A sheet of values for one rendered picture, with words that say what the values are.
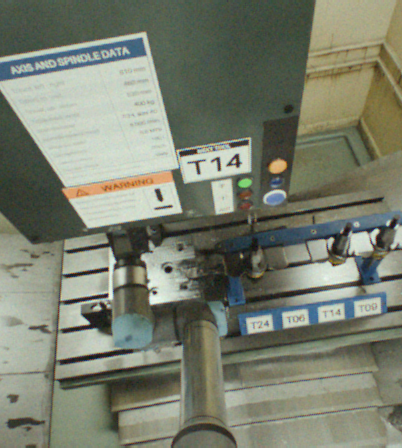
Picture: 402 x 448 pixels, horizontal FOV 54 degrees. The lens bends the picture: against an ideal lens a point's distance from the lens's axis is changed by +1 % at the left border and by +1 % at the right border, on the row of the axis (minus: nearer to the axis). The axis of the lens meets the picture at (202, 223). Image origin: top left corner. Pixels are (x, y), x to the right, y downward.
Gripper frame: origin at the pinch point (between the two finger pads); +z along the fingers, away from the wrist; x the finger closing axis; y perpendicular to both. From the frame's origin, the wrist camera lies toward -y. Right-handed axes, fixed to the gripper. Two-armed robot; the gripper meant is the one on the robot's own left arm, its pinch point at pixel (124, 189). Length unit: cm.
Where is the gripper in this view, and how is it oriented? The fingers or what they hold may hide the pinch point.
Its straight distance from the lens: 93.6
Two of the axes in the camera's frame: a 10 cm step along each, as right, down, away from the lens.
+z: -1.3, -8.5, 5.0
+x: 9.9, -1.7, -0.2
